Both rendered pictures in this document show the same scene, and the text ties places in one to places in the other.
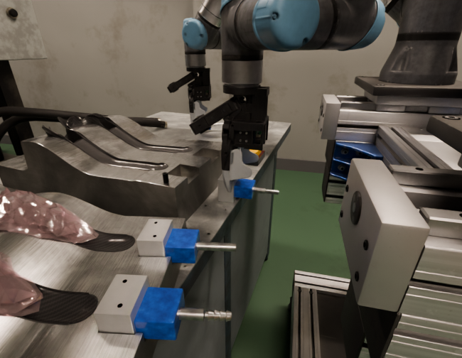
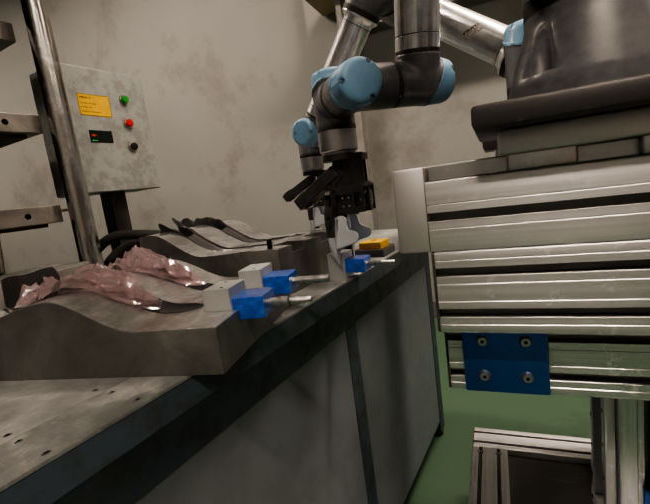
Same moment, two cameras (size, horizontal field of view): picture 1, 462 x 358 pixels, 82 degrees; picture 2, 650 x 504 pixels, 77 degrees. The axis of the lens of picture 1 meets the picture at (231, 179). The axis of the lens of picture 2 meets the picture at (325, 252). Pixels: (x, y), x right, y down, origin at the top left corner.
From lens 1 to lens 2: 0.33 m
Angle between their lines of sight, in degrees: 20
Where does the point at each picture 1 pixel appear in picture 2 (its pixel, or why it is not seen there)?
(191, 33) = (301, 131)
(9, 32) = (129, 164)
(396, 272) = (414, 211)
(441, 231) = (439, 175)
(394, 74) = not seen: hidden behind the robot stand
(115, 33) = (231, 167)
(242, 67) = (334, 135)
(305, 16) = (367, 78)
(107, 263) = not seen: hidden behind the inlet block
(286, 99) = not seen: hidden behind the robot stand
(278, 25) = (345, 87)
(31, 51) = (146, 180)
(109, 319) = (212, 296)
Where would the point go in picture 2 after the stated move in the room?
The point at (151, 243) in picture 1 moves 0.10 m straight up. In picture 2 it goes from (250, 273) to (239, 205)
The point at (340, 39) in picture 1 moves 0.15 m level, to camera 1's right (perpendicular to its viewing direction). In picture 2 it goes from (413, 94) to (507, 78)
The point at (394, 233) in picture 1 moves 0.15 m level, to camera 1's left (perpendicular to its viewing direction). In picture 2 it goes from (401, 178) to (265, 196)
